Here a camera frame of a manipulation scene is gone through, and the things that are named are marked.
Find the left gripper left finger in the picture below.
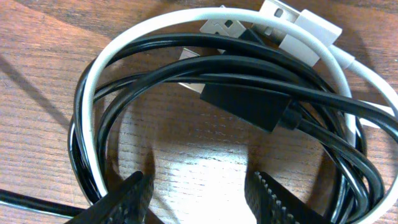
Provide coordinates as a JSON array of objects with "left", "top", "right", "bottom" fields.
[{"left": 65, "top": 171, "right": 154, "bottom": 224}]

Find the white usb cable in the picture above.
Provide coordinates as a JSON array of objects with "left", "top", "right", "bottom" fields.
[{"left": 81, "top": 0, "right": 398, "bottom": 224}]

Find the black usb cable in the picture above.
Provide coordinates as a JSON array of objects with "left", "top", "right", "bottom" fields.
[{"left": 0, "top": 27, "right": 398, "bottom": 224}]

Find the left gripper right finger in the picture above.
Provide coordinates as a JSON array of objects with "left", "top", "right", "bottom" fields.
[{"left": 244, "top": 171, "right": 330, "bottom": 224}]

